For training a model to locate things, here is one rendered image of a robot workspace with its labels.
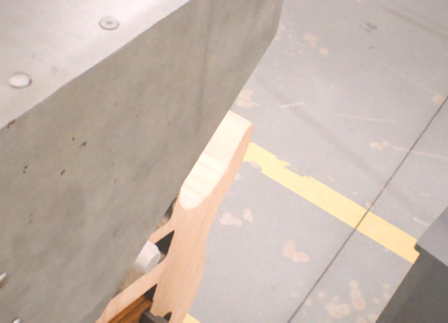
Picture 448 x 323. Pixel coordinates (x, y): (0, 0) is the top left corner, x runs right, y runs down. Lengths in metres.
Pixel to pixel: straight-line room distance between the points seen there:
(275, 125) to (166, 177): 2.13
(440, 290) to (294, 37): 1.74
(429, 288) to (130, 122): 1.16
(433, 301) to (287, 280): 0.70
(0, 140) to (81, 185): 0.05
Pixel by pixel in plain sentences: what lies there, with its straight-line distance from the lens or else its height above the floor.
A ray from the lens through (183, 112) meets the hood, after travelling 0.24.
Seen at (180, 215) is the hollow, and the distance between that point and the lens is 0.59.
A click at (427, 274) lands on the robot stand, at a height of 0.63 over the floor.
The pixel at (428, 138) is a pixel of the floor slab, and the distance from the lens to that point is 2.55.
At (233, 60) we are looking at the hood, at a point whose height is 1.48.
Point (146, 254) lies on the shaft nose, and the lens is 0.45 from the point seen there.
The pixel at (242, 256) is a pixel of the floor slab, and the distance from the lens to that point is 1.97.
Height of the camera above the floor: 1.64
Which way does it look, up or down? 48 degrees down
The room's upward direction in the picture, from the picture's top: 10 degrees clockwise
